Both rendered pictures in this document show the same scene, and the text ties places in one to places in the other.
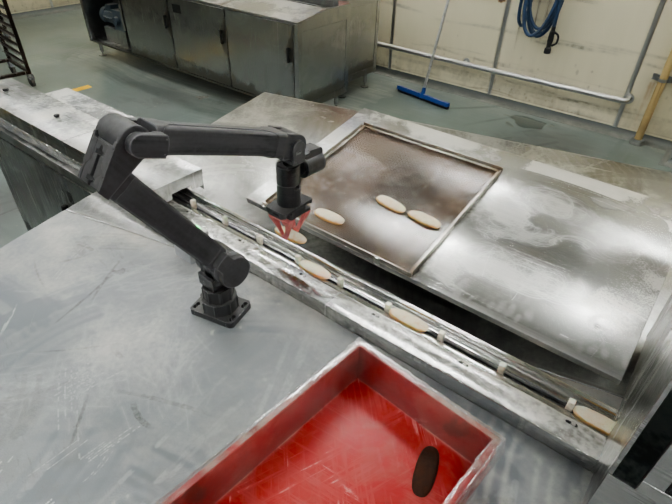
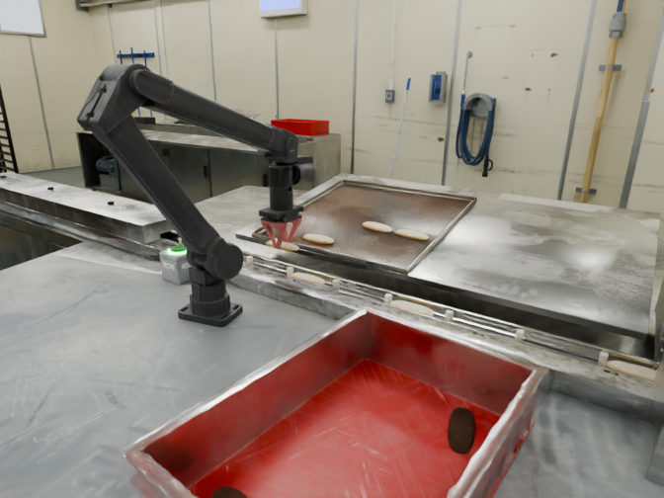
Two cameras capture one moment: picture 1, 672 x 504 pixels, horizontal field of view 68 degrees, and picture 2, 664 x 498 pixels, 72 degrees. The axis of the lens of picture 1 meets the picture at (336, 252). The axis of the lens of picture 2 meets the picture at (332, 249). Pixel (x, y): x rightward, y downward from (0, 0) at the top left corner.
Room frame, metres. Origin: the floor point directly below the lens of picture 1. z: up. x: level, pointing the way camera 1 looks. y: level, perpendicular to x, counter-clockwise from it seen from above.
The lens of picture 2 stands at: (-0.08, 0.06, 1.30)
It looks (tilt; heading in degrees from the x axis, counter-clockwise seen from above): 19 degrees down; 356
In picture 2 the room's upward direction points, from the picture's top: 1 degrees clockwise
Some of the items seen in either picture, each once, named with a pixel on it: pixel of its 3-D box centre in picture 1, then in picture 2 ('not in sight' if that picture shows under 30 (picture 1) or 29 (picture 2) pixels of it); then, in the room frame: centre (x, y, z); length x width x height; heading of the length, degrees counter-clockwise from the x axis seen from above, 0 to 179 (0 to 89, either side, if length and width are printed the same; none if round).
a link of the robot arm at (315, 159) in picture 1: (299, 154); (290, 160); (1.06, 0.09, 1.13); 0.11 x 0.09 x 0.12; 138
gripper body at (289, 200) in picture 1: (288, 195); (281, 201); (1.03, 0.12, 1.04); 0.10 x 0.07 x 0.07; 143
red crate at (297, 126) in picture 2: not in sight; (299, 126); (4.85, 0.10, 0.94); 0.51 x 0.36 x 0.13; 57
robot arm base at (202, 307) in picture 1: (219, 297); (209, 297); (0.86, 0.27, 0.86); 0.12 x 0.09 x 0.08; 66
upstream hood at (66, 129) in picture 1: (70, 131); (62, 201); (1.68, 0.97, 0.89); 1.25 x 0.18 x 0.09; 53
